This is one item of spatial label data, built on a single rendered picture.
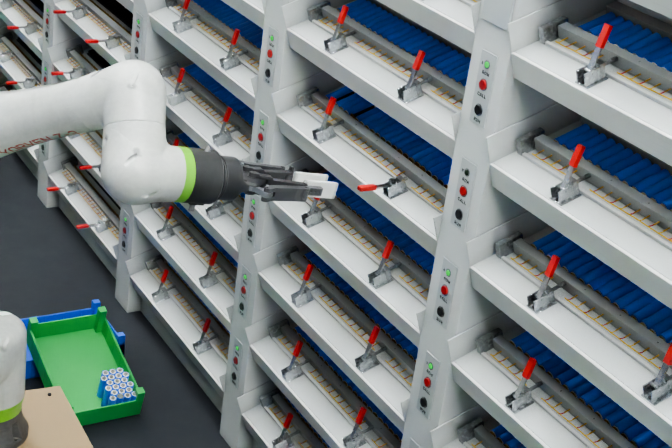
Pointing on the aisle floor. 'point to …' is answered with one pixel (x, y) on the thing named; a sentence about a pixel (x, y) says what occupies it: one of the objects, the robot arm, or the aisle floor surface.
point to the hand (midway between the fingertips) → (314, 185)
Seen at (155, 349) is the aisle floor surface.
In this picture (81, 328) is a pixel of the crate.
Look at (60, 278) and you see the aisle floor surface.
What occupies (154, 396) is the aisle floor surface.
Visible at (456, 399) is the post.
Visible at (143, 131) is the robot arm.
